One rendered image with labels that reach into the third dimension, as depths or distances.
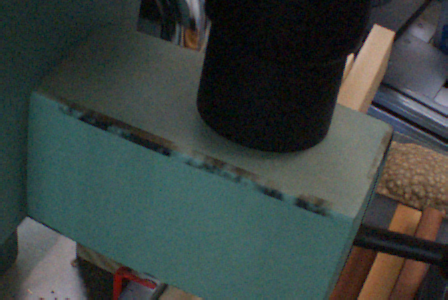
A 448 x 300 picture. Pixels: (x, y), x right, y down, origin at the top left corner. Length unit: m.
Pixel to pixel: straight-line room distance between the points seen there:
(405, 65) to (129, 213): 0.84
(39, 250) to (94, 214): 0.30
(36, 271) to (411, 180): 0.28
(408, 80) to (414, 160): 0.50
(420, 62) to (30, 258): 0.69
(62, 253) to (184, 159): 0.35
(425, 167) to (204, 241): 0.31
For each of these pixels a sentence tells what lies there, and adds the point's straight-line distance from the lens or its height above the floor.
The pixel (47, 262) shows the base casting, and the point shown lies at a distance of 0.65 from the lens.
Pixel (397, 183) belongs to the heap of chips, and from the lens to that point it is 0.61.
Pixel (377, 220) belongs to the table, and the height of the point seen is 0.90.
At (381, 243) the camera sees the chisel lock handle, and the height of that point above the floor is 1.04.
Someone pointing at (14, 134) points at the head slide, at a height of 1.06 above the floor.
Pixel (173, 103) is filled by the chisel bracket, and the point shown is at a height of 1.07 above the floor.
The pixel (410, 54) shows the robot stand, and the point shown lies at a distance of 1.19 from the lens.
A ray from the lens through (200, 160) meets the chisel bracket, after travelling 0.32.
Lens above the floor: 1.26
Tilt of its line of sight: 35 degrees down
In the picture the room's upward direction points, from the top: 12 degrees clockwise
